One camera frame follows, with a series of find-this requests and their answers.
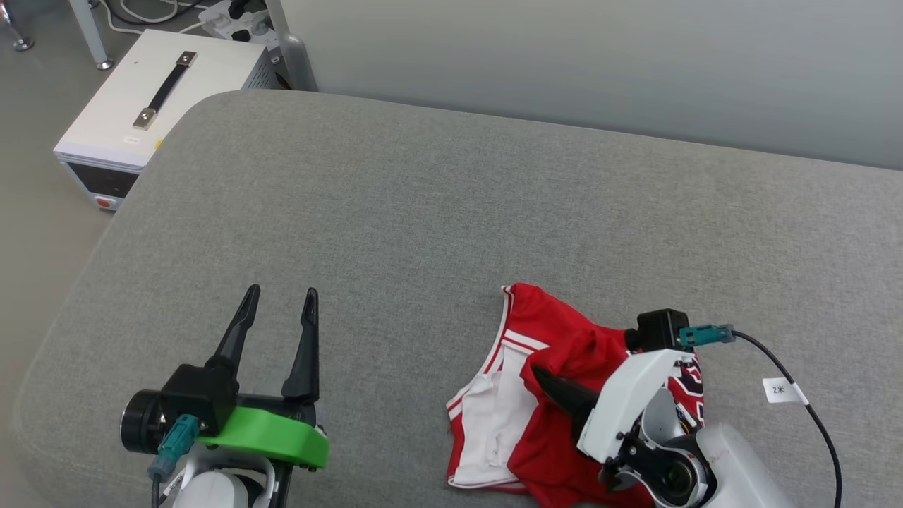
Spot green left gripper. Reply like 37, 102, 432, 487
197, 284, 331, 472

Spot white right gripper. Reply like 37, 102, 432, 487
532, 349, 699, 465

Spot red basketball jersey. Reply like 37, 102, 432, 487
446, 282, 706, 508

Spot white power supply box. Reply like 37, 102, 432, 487
53, 28, 283, 212

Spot white power strip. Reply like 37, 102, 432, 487
199, 0, 272, 43

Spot grey metal table leg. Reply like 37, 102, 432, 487
68, 0, 114, 70
0, 0, 35, 52

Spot right teal plug camera cable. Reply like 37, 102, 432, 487
679, 323, 844, 508

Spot black carry handle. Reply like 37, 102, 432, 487
133, 51, 198, 131

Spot grey metal desk post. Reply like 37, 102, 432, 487
265, 0, 318, 92

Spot white floor cable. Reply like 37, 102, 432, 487
99, 0, 212, 36

